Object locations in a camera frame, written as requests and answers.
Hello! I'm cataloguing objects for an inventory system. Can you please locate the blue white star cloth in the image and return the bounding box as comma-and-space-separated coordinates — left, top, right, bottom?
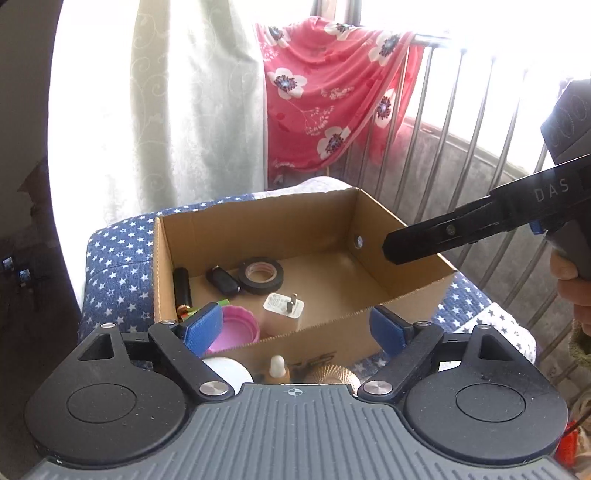
79, 177, 537, 360

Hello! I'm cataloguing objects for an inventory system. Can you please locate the pink plastic lid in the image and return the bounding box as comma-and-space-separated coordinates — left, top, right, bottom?
206, 305, 260, 354

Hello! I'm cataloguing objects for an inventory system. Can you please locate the black electrical tape roll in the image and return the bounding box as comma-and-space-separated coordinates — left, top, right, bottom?
238, 257, 283, 295

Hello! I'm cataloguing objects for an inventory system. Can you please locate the metal railing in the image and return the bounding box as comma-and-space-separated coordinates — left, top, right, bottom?
313, 0, 591, 402

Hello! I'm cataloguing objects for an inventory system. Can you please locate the black cylinder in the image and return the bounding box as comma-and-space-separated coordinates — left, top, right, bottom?
173, 267, 192, 310

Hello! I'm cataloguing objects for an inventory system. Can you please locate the white usb wall charger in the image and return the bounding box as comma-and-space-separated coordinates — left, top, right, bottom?
260, 292, 304, 336

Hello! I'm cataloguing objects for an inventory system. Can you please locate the person's right hand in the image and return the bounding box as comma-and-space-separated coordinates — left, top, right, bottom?
550, 250, 591, 336

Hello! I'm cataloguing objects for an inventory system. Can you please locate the rose gold lid cream jar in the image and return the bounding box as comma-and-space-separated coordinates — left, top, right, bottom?
303, 363, 361, 393

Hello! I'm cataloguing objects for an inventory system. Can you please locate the green dropper bottle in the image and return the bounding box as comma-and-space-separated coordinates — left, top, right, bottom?
264, 355, 290, 384

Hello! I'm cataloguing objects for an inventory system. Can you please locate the brown cardboard box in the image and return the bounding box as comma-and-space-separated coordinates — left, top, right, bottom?
153, 188, 456, 373

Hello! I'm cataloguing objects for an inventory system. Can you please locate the black car key fob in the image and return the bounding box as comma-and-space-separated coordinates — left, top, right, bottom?
205, 266, 242, 298

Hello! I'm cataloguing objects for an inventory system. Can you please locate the white vitamin pill bottle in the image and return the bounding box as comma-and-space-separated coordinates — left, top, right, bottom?
204, 356, 253, 393

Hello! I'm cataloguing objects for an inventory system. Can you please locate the white patterned curtain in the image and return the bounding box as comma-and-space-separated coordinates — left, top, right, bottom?
50, 0, 270, 232

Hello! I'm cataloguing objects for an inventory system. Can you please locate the red floral cloth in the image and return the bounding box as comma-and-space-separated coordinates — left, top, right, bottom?
257, 16, 424, 185

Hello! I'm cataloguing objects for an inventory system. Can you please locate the green lighter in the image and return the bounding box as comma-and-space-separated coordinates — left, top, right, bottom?
177, 299, 230, 322

